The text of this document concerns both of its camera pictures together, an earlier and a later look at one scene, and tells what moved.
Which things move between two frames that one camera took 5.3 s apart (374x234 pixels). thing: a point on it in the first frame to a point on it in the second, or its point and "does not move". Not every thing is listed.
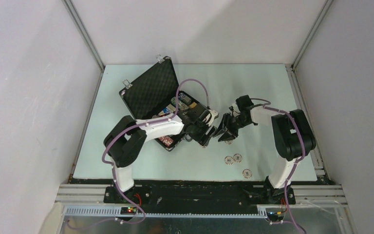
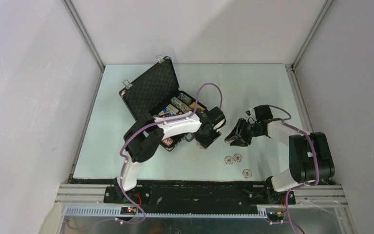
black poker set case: (155, 95) does not move
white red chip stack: (237, 158) does not move
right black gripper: (229, 134) to (234, 134)
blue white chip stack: (184, 98) does not move
